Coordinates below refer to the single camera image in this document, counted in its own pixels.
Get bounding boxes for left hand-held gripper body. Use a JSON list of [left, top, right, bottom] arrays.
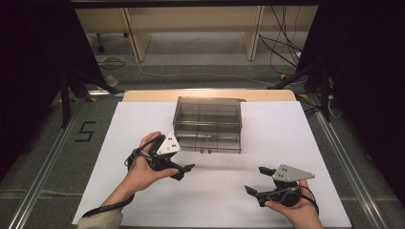
[[147, 132, 181, 172]]

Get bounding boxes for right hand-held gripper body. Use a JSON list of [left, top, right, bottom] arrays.
[[266, 163, 316, 208]]

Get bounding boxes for smoky transparent drawer box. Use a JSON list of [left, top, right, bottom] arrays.
[[172, 95, 243, 136]]

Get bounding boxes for person's right hand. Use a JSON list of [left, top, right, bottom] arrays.
[[264, 179, 320, 225]]

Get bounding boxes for person's left hand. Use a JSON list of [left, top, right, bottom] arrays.
[[121, 131, 180, 194]]

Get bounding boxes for white board sheet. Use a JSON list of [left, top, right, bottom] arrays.
[[72, 101, 352, 229]]

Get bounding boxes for black metal stand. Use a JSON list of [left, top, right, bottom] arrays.
[[58, 67, 120, 129], [266, 61, 334, 123]]

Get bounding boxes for grey floor plate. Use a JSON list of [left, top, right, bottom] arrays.
[[104, 74, 120, 88]]

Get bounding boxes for black chair caster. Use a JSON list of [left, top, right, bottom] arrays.
[[95, 32, 106, 54]]

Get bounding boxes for black curtain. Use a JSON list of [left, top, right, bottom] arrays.
[[296, 4, 405, 199], [0, 5, 107, 180]]

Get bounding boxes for light wooden desk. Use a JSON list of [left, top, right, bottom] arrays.
[[75, 6, 319, 63]]

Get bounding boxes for right hand-held gripper black cable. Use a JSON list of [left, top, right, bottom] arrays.
[[268, 184, 320, 216]]

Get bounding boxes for hand-held gripper black cable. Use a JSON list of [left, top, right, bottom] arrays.
[[81, 135, 167, 219], [268, 184, 320, 216]]

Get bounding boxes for aluminium floor rail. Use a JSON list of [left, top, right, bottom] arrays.
[[309, 94, 389, 229], [7, 94, 84, 229]]

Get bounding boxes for floor cables by stand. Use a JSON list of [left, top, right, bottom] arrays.
[[295, 93, 344, 120]]

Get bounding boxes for short aluminium rail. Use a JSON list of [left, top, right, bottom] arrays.
[[86, 90, 125, 97]]

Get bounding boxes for left hand-held gripper black cable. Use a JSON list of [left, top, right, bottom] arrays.
[[81, 135, 167, 219]]

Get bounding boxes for green coiled cable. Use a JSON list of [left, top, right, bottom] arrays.
[[97, 55, 126, 71]]

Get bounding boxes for bundle of hanging black cables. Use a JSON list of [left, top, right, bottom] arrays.
[[258, 5, 304, 69]]

